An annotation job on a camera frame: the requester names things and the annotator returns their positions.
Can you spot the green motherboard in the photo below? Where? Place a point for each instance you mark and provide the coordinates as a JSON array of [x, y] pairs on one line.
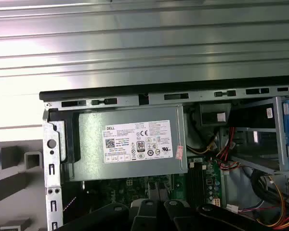
[[125, 190]]

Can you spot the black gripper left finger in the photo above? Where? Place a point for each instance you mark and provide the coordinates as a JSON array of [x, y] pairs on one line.
[[115, 216]]

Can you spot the grey power supply unit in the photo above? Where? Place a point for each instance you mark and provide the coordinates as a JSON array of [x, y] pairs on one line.
[[91, 144]]

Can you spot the black RAM slot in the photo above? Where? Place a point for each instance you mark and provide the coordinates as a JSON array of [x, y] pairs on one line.
[[192, 183], [201, 183]]

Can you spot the black open PC case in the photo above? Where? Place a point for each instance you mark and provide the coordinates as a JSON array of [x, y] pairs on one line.
[[91, 95]]

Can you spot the grey parts rack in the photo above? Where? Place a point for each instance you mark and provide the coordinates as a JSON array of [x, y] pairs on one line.
[[14, 185]]

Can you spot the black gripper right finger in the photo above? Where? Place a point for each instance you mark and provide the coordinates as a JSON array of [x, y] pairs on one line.
[[183, 216]]

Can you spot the grey metal drive cage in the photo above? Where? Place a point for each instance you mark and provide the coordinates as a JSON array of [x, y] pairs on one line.
[[279, 125]]

